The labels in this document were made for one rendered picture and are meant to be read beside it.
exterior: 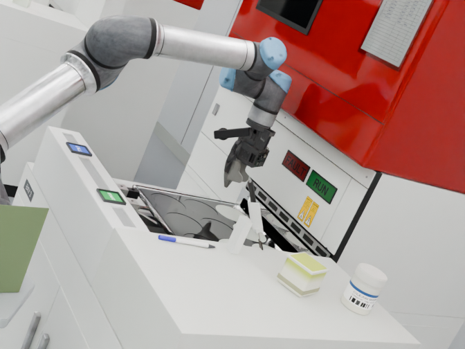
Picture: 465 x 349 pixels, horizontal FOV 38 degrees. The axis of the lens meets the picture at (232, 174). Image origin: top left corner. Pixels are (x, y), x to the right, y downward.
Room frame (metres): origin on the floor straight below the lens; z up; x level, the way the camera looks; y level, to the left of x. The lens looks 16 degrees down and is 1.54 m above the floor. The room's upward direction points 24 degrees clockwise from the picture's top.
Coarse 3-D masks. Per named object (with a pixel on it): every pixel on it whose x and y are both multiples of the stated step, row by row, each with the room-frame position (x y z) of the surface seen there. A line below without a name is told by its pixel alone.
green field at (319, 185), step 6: (312, 174) 1.81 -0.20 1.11; (312, 180) 1.80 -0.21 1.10; (318, 180) 1.78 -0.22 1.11; (324, 180) 1.76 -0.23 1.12; (312, 186) 1.79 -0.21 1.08; (318, 186) 1.77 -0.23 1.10; (324, 186) 1.76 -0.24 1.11; (330, 186) 1.74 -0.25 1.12; (318, 192) 1.76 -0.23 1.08; (324, 192) 1.75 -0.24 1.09; (330, 192) 1.73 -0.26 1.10; (330, 198) 1.72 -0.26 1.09
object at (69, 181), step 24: (48, 144) 1.67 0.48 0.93; (48, 168) 1.63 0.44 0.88; (72, 168) 1.52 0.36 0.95; (96, 168) 1.56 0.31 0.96; (48, 192) 1.59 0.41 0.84; (72, 192) 1.48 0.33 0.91; (96, 192) 1.42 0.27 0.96; (120, 192) 1.48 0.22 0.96; (72, 216) 1.44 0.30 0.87; (96, 216) 1.35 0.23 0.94; (120, 216) 1.36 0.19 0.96; (72, 240) 1.40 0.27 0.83; (96, 240) 1.32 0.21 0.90; (96, 264) 1.29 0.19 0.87
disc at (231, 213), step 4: (216, 208) 1.83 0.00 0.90; (220, 208) 1.84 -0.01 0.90; (224, 208) 1.86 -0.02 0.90; (228, 208) 1.87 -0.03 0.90; (232, 208) 1.89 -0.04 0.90; (220, 212) 1.81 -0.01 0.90; (224, 212) 1.83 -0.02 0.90; (228, 212) 1.84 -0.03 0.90; (232, 212) 1.86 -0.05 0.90; (236, 212) 1.87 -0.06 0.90; (240, 212) 1.89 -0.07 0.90; (224, 216) 1.80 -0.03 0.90; (228, 216) 1.81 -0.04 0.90; (232, 216) 1.82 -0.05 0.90; (236, 216) 1.84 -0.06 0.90; (236, 220) 1.80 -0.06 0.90
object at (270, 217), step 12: (240, 192) 2.00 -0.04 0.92; (240, 204) 1.98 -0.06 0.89; (264, 204) 1.92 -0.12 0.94; (264, 216) 1.88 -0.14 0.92; (276, 216) 1.86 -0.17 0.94; (276, 228) 1.82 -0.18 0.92; (288, 228) 1.80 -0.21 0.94; (288, 240) 1.77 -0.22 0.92; (300, 240) 1.75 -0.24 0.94; (312, 252) 1.70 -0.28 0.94
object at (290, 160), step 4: (288, 152) 1.91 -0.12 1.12; (288, 156) 1.91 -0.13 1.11; (292, 156) 1.89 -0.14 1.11; (284, 160) 1.91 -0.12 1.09; (288, 160) 1.90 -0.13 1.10; (292, 160) 1.89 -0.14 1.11; (296, 160) 1.87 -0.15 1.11; (284, 164) 1.91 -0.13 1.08; (288, 164) 1.89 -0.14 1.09; (292, 164) 1.88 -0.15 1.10; (296, 164) 1.87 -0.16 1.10; (300, 164) 1.86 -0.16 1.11; (292, 168) 1.88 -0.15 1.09; (296, 168) 1.86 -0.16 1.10; (300, 168) 1.85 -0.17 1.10; (304, 168) 1.84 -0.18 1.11; (308, 168) 1.83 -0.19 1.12; (296, 172) 1.86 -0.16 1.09; (300, 172) 1.84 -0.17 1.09; (304, 172) 1.83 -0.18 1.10; (300, 176) 1.84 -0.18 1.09
